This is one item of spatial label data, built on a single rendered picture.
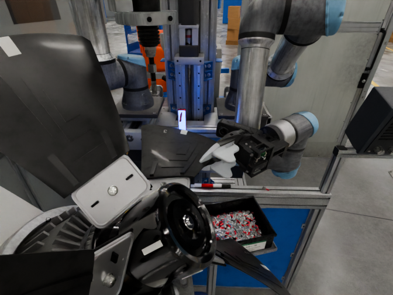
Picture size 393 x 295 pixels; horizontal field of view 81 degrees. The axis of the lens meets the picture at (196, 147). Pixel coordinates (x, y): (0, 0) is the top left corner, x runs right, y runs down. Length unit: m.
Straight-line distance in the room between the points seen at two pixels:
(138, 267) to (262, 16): 0.59
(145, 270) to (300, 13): 0.61
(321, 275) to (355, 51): 1.76
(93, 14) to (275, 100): 1.77
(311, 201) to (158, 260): 0.79
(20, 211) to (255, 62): 0.60
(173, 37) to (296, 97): 1.50
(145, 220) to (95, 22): 0.81
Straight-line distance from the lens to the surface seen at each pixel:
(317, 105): 2.50
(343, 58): 2.44
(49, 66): 0.41
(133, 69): 1.06
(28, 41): 0.44
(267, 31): 0.66
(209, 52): 1.21
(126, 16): 0.28
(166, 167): 0.46
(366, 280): 1.96
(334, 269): 1.91
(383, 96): 0.85
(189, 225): 0.32
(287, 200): 0.97
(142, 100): 1.10
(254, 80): 0.65
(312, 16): 0.68
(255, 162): 0.52
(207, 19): 1.18
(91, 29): 1.00
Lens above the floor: 1.47
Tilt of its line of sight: 33 degrees down
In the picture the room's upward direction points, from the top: straight up
